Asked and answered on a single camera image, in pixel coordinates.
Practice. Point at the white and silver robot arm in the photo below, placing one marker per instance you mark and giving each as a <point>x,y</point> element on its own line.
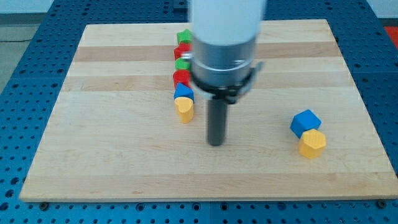
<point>224,34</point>

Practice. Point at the yellow heart block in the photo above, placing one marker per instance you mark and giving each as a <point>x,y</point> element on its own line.
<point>184,108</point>

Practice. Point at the blue cube block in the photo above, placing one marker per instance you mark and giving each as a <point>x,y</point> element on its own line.
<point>304,121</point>

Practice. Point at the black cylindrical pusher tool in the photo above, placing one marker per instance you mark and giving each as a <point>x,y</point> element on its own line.
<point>217,116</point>

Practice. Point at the blue triangle block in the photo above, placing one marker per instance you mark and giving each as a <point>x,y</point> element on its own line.
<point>182,90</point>

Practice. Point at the red cylinder block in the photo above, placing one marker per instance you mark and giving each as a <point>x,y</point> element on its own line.
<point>181,76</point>

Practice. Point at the green round block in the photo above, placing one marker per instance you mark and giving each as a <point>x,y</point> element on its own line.
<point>181,64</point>

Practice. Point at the green star block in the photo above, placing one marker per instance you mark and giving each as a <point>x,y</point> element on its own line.
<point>184,37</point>

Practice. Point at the wooden board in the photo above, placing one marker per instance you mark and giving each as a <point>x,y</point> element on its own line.
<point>114,135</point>

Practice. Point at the yellow hexagon block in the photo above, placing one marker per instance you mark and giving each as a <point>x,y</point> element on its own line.
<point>311,144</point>

